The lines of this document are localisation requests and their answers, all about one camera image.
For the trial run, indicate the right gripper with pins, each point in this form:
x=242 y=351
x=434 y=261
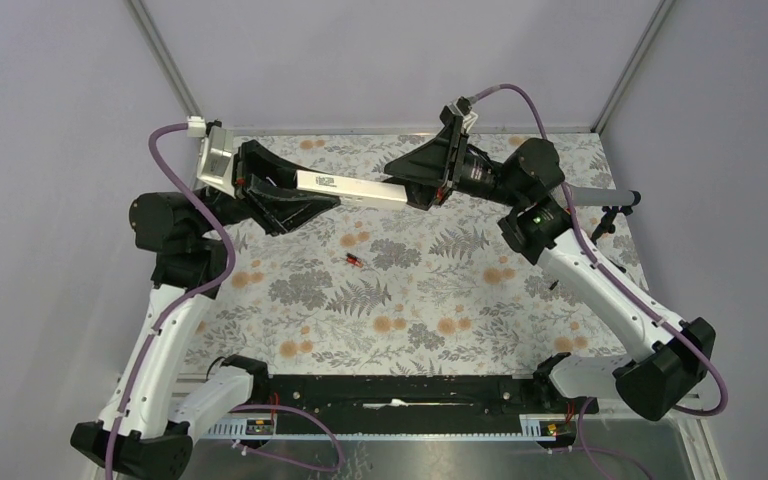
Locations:
x=433 y=169

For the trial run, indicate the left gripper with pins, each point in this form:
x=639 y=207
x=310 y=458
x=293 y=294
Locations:
x=276 y=209

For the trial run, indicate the white remote control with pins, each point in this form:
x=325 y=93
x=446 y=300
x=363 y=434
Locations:
x=353 y=191

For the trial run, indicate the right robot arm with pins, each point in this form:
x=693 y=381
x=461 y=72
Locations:
x=666 y=356

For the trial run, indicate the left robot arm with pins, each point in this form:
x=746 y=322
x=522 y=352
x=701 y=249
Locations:
x=139 y=433

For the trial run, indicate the red black battery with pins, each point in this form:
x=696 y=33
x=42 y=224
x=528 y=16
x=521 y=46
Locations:
x=354 y=260

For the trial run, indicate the floral table mat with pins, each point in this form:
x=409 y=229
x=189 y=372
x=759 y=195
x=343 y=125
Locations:
x=440 y=292

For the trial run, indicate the grey microphone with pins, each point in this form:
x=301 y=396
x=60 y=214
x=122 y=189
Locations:
x=591 y=197

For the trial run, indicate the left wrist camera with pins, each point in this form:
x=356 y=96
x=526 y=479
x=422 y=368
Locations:
x=216 y=160

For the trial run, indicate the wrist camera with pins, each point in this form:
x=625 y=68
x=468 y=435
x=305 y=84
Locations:
x=463 y=108
x=216 y=160

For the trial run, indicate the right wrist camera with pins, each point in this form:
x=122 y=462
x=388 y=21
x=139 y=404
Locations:
x=463 y=108

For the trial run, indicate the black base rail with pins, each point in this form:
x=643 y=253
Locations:
x=447 y=405

